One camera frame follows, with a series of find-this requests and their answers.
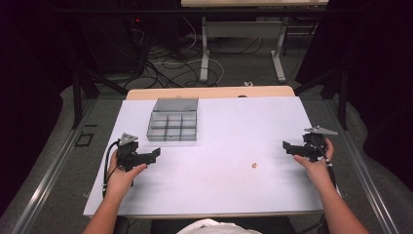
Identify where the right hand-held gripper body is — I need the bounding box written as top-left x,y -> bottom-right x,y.
289,126 -> 339,163

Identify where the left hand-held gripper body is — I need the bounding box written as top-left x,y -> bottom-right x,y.
116,133 -> 155,173

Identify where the clear plastic compartment box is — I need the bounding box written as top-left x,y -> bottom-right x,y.
146,97 -> 200,142

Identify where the person's right hand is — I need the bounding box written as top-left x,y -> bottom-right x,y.
293,137 -> 335,193

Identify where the person's left hand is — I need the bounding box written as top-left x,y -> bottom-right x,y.
106,149 -> 148,198

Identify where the white paper sheet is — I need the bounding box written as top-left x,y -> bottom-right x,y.
83,96 -> 325,218

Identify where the black metal stand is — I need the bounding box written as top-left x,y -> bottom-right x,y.
71,64 -> 130,130
293,62 -> 350,131

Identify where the person's white shirt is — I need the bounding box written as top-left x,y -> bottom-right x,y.
176,217 -> 262,234

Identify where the black computer tower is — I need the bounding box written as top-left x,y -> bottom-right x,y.
96,14 -> 150,76

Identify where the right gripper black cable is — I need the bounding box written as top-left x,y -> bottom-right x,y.
313,138 -> 339,193

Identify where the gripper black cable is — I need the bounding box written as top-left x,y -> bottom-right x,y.
313,138 -> 339,193
102,139 -> 122,199

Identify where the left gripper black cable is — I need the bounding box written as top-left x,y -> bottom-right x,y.
102,139 -> 122,199

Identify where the tangle of floor cables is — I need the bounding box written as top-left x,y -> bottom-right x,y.
125,16 -> 271,90

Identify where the white metal desk frame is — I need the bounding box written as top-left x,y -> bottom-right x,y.
199,16 -> 290,83

